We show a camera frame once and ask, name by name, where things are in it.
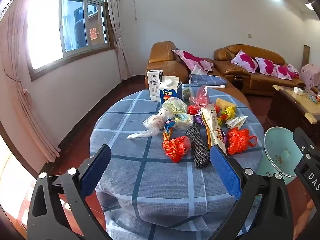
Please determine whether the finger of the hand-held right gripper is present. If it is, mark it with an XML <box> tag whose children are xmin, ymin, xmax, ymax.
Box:
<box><xmin>293</xmin><ymin>127</ymin><xmax>316</xmax><ymax>156</ymax></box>

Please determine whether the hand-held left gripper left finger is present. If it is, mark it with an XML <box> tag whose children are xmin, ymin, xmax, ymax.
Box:
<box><xmin>27</xmin><ymin>144</ymin><xmax>112</xmax><ymax>240</ymax></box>

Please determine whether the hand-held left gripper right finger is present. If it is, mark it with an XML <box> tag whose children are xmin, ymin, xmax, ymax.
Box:
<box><xmin>209</xmin><ymin>145</ymin><xmax>293</xmax><ymax>240</ymax></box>

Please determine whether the light teal trash bin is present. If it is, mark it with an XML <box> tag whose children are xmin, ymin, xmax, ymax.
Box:
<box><xmin>255</xmin><ymin>126</ymin><xmax>304</xmax><ymax>184</ymax></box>

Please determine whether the yellow plastic bag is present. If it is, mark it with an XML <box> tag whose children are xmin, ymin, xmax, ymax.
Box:
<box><xmin>217</xmin><ymin>106</ymin><xmax>235</xmax><ymax>127</ymax></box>

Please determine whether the yellow sponge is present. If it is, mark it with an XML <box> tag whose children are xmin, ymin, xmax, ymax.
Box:
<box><xmin>215</xmin><ymin>98</ymin><xmax>237</xmax><ymax>113</ymax></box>

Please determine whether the red plastic bag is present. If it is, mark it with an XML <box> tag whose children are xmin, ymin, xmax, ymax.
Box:
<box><xmin>226</xmin><ymin>127</ymin><xmax>258</xmax><ymax>155</ymax></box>
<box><xmin>162</xmin><ymin>136</ymin><xmax>192</xmax><ymax>163</ymax></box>

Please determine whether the wooden coffee table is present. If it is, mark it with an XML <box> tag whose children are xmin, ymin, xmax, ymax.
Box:
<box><xmin>266</xmin><ymin>85</ymin><xmax>320</xmax><ymax>140</ymax></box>

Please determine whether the long white snack wrapper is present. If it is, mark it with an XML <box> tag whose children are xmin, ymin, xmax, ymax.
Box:
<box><xmin>201</xmin><ymin>106</ymin><xmax>228</xmax><ymax>155</ymax></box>

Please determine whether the white label packet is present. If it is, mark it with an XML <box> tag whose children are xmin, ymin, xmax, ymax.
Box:
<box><xmin>225</xmin><ymin>116</ymin><xmax>248</xmax><ymax>128</ymax></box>

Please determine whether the blue plaid tablecloth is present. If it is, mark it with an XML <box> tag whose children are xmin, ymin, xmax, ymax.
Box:
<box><xmin>89</xmin><ymin>86</ymin><xmax>265</xmax><ymax>240</ymax></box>

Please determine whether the pink cloth cover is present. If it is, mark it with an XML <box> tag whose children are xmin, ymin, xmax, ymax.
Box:
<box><xmin>300</xmin><ymin>64</ymin><xmax>320</xmax><ymax>90</ymax></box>

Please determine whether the orange and blue wrapper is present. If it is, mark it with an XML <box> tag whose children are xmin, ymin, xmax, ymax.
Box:
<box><xmin>162</xmin><ymin>120</ymin><xmax>175</xmax><ymax>142</ymax></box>

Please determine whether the pink floral pillow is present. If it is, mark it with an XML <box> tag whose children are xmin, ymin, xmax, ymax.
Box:
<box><xmin>287</xmin><ymin>64</ymin><xmax>300</xmax><ymax>78</ymax></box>
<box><xmin>274</xmin><ymin>64</ymin><xmax>292</xmax><ymax>80</ymax></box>
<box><xmin>254</xmin><ymin>57</ymin><xmax>278</xmax><ymax>77</ymax></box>
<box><xmin>171</xmin><ymin>49</ymin><xmax>214</xmax><ymax>73</ymax></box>
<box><xmin>231</xmin><ymin>50</ymin><xmax>258</xmax><ymax>73</ymax></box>

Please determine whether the white plastic bag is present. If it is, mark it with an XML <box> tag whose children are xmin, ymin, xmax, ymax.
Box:
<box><xmin>127</xmin><ymin>115</ymin><xmax>167</xmax><ymax>140</ymax></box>

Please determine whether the pink plastic bag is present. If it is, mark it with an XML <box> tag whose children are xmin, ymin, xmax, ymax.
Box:
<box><xmin>189</xmin><ymin>85</ymin><xmax>210</xmax><ymax>107</ymax></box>

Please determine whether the clear printed plastic bag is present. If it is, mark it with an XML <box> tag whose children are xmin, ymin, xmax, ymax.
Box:
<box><xmin>160</xmin><ymin>97</ymin><xmax>194</xmax><ymax>130</ymax></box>

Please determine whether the green snack packet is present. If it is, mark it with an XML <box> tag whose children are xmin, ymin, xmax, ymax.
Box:
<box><xmin>182</xmin><ymin>85</ymin><xmax>195</xmax><ymax>103</ymax></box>

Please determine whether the folded blue plaid blanket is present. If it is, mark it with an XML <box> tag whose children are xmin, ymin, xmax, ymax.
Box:
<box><xmin>189</xmin><ymin>74</ymin><xmax>228</xmax><ymax>88</ymax></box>

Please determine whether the pink curtain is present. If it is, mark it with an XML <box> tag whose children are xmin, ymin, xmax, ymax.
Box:
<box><xmin>105</xmin><ymin>0</ymin><xmax>133</xmax><ymax>80</ymax></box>
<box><xmin>0</xmin><ymin>2</ymin><xmax>62</xmax><ymax>163</ymax></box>

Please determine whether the blue and white carton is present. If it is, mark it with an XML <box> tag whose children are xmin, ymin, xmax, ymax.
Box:
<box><xmin>159</xmin><ymin>76</ymin><xmax>183</xmax><ymax>103</ymax></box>

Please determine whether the white milk carton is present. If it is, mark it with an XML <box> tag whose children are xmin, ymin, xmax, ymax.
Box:
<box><xmin>147</xmin><ymin>69</ymin><xmax>164</xmax><ymax>102</ymax></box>

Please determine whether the white paper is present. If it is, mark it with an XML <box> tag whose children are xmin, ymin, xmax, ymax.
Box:
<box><xmin>191</xmin><ymin>65</ymin><xmax>208</xmax><ymax>75</ymax></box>

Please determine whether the brown leather chaise sofa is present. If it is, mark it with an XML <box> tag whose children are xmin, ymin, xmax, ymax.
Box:
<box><xmin>145</xmin><ymin>41</ymin><xmax>252</xmax><ymax>110</ymax></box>

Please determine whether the window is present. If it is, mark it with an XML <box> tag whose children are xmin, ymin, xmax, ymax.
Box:
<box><xmin>26</xmin><ymin>0</ymin><xmax>115</xmax><ymax>80</ymax></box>

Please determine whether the black patterned rope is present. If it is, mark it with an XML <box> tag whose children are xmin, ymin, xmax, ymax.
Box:
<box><xmin>185</xmin><ymin>124</ymin><xmax>210</xmax><ymax>168</ymax></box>

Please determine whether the wall hanging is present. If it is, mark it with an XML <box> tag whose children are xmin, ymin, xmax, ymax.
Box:
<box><xmin>302</xmin><ymin>45</ymin><xmax>310</xmax><ymax>68</ymax></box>

